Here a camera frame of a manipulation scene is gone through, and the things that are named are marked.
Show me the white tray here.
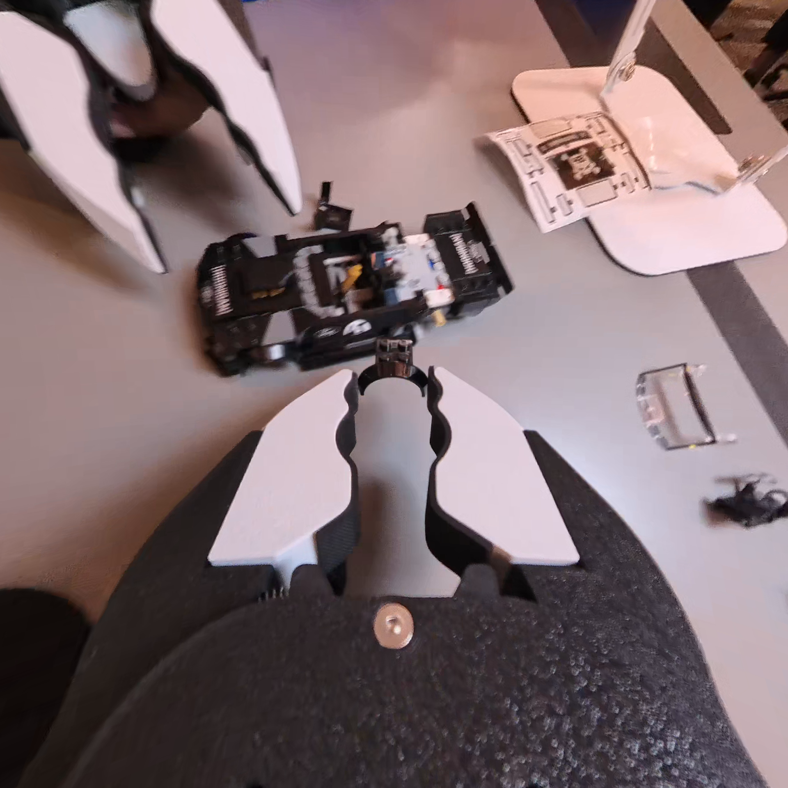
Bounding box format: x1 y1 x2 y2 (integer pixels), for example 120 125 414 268
511 67 788 278

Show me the white sticker sheet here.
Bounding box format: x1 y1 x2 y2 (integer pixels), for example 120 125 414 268
486 111 652 235

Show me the black lego arch piece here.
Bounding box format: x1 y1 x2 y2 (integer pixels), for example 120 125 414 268
357 337 432 395

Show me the clear lego windshield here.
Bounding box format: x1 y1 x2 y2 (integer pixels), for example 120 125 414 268
635 360 741 453

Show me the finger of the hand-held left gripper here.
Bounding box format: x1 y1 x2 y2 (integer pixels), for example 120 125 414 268
0 10 167 274
151 0 302 216

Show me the person's left hand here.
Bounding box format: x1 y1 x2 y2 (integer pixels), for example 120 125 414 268
111 90 210 142

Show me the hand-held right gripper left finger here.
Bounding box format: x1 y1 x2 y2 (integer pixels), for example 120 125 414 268
210 370 362 570

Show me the black lego car model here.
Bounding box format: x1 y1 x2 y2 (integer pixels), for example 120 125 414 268
194 202 514 376

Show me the small black lego piece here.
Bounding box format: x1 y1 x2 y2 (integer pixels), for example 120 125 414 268
313 181 355 234
707 473 788 529

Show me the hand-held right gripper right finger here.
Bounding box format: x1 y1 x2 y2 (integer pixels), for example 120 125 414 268
425 366 580 570

